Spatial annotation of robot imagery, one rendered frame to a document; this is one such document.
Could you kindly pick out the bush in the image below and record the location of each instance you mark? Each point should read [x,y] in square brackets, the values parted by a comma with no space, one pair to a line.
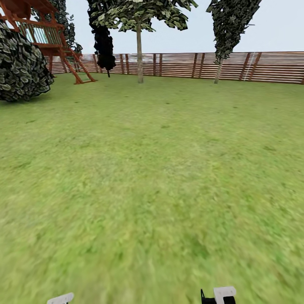
[23,70]

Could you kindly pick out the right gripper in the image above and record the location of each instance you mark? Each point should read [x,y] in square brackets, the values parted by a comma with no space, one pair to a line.
[227,300]

